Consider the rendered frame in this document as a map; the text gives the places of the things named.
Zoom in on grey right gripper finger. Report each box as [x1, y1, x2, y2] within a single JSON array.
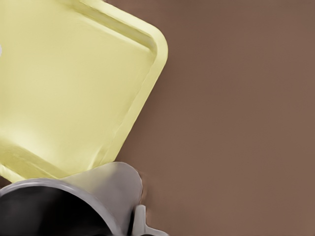
[[132, 204, 171, 236]]

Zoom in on white IKEA cup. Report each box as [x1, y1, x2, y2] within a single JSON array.
[[0, 161, 144, 236]]

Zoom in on pale yellow tray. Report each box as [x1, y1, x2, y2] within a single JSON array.
[[0, 0, 169, 183]]

